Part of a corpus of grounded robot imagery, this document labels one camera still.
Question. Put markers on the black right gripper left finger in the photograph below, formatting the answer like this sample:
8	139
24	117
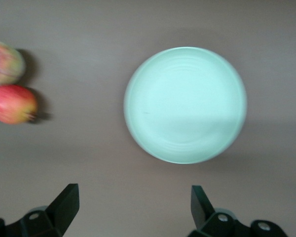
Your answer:
51	222

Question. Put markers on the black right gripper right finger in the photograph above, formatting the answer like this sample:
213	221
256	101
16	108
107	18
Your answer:
212	222

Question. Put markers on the red pomegranate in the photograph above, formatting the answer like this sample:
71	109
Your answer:
10	103

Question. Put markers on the pink yellow peach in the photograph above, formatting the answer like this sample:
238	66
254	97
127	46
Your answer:
5	64

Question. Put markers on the pale green round plate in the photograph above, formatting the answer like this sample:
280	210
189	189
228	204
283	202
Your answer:
185	106

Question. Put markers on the brown table cover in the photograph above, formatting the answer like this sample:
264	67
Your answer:
88	37

